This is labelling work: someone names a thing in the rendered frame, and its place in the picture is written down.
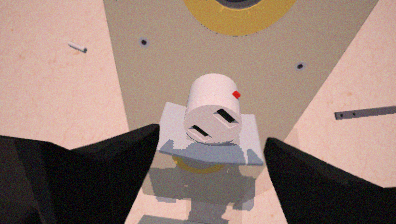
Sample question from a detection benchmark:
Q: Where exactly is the grey flat bar with two small pins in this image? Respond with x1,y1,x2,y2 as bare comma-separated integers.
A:
335,105,396,120

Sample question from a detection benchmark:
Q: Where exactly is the beige service panel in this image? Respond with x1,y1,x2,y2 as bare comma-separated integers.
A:
103,0,379,207

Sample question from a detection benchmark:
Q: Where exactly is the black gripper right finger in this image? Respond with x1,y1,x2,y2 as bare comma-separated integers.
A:
263,137,396,224

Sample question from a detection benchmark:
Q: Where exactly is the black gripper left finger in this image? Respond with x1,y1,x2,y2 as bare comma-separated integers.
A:
0,124,160,224

